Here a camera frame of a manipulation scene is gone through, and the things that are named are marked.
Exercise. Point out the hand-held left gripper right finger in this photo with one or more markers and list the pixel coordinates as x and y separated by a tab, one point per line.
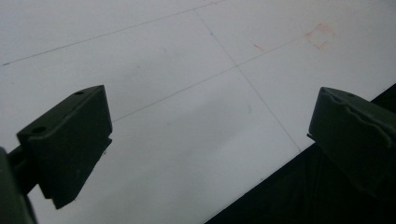
351	137

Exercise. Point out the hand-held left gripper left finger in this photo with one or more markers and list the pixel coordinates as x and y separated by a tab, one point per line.
65	143

